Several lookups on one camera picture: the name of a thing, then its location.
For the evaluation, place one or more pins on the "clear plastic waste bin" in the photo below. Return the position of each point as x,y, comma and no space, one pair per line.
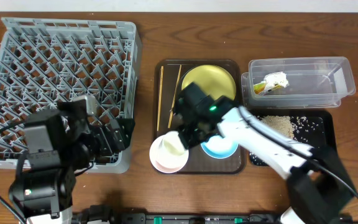
314,82

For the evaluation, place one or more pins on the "light blue bowl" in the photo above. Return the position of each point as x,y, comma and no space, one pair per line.
218,147

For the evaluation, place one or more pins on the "yellow round plate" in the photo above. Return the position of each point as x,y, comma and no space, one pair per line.
212,80

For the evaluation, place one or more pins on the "colourful snack wrapper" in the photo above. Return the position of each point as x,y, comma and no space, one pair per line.
262,88

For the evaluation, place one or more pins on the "white tissue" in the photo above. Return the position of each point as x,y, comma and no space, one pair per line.
276,79

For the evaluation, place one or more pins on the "grey plastic dish rack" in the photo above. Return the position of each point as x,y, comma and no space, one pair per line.
46,61

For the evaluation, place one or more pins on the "wooden chopstick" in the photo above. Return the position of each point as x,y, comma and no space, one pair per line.
174,95
160,88

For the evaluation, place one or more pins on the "cooked rice pile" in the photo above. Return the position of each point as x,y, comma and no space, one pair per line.
308,130

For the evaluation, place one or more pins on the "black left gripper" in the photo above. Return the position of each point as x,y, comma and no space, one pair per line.
114,137

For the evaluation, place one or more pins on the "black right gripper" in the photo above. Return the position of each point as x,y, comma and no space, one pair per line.
188,132

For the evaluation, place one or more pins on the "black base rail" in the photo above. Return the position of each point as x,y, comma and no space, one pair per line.
107,214

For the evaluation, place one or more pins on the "black waste tray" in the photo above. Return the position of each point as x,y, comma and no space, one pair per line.
323,114

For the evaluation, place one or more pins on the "right wooden chopstick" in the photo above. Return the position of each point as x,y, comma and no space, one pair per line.
174,95

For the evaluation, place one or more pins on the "pink white bowl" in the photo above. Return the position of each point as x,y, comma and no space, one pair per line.
167,153

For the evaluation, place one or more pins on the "dark brown serving tray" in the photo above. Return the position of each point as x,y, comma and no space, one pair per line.
199,163

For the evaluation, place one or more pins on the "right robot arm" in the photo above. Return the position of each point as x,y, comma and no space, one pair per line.
318,184

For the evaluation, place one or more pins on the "left wooden chopstick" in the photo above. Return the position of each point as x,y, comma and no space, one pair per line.
160,88

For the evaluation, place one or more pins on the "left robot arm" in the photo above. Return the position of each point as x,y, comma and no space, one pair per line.
62,145

